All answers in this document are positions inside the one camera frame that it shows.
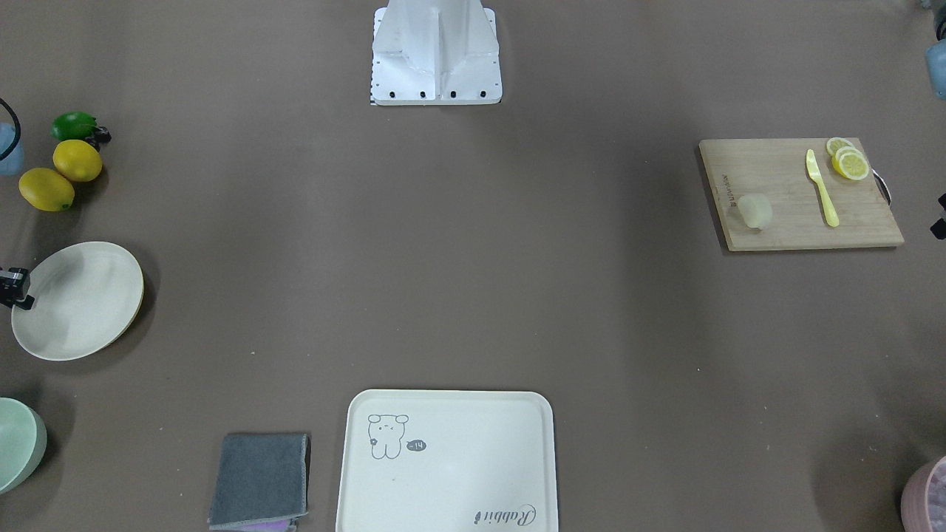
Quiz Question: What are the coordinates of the lemon slice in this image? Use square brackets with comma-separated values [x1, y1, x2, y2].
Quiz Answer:
[825, 136, 856, 157]
[831, 147, 871, 180]

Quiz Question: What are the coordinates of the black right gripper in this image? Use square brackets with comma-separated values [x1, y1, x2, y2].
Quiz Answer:
[1, 268, 35, 310]

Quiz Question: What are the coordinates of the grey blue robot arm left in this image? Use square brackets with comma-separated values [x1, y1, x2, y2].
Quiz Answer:
[918, 1, 945, 101]

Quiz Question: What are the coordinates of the cream rabbit tray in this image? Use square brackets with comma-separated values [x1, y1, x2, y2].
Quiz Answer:
[336, 389, 559, 531]

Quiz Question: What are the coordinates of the dark purple fruit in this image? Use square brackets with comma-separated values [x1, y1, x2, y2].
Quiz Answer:
[84, 126, 112, 151]

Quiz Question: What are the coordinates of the light green bowl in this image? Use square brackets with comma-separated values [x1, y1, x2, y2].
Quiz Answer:
[1, 398, 47, 493]

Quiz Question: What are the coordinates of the yellow lemon lower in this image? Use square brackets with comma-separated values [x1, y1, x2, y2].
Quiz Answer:
[19, 168, 75, 212]

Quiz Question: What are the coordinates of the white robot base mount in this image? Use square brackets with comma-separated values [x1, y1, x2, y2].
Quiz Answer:
[370, 1, 503, 106]

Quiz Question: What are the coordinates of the pink bowl with ice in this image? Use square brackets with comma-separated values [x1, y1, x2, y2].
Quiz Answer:
[901, 457, 945, 531]

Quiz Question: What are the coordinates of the wooden cutting board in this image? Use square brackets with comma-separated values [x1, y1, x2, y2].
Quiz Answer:
[698, 138, 905, 252]

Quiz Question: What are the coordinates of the yellow lemon upper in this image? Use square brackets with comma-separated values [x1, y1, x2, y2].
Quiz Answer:
[52, 140, 103, 183]

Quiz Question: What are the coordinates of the cream round plate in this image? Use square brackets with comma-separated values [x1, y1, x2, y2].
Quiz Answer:
[11, 242, 145, 361]

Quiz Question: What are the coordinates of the yellow plastic knife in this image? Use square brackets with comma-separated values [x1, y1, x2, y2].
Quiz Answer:
[805, 149, 840, 227]

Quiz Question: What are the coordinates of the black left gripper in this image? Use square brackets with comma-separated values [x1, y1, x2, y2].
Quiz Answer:
[930, 194, 946, 240]

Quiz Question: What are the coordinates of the yellow lemon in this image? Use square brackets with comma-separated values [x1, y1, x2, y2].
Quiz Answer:
[19, 168, 75, 212]
[52, 140, 103, 183]

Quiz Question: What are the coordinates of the lemon slice front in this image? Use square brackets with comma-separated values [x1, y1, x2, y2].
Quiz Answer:
[831, 147, 871, 180]

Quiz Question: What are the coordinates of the grey folded cloth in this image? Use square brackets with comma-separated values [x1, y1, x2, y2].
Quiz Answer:
[208, 432, 310, 531]

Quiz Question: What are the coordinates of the green plastic lime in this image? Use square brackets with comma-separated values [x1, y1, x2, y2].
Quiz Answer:
[50, 112, 98, 141]

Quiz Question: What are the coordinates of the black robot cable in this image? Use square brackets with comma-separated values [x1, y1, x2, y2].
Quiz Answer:
[0, 98, 21, 160]

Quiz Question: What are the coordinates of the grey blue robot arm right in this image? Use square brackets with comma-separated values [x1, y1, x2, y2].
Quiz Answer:
[1, 122, 35, 310]

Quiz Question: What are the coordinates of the lemon slice back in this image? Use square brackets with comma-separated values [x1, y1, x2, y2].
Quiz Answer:
[825, 136, 856, 157]

